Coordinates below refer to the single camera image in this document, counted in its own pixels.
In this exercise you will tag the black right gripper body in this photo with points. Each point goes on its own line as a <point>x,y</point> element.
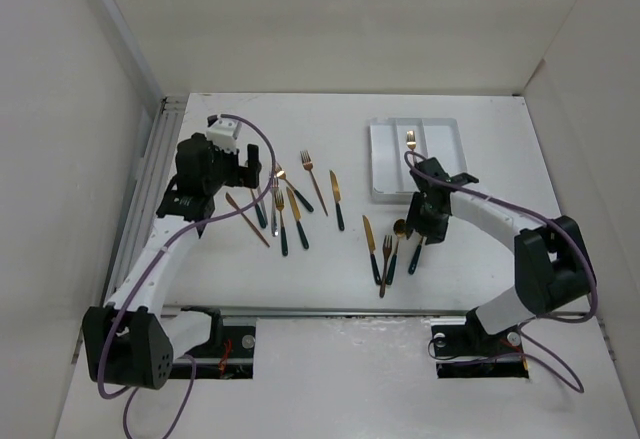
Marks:
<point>422,217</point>

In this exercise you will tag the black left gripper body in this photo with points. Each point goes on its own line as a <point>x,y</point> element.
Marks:
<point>239,176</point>

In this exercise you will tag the copper knife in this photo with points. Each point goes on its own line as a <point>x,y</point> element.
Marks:
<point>251,225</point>

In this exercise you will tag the silver fork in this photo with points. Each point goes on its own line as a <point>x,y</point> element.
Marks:
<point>274,219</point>

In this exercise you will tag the gold spoon green handle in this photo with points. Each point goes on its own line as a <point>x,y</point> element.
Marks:
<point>399,229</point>
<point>416,256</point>
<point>259,213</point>

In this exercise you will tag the gold fork green handle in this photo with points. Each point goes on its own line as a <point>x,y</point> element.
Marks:
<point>281,175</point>
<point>279,200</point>
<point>411,140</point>

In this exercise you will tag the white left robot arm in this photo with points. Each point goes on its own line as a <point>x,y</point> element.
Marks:
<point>127,343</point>

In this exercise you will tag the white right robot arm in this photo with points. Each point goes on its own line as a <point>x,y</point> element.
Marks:
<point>551,263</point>

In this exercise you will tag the dark copper fork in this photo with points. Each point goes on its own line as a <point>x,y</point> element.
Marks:
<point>387,252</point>

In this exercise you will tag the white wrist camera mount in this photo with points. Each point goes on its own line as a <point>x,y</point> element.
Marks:
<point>223,133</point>

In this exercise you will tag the gold knife green handle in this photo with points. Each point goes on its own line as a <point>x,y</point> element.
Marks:
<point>371,248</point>
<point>297,218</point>
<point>337,199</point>

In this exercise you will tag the aluminium rail frame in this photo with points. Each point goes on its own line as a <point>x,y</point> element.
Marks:
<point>230,267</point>

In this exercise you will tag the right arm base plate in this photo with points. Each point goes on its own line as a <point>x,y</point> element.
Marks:
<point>462,355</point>

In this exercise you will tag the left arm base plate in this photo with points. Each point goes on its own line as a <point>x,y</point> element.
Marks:
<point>220,351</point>

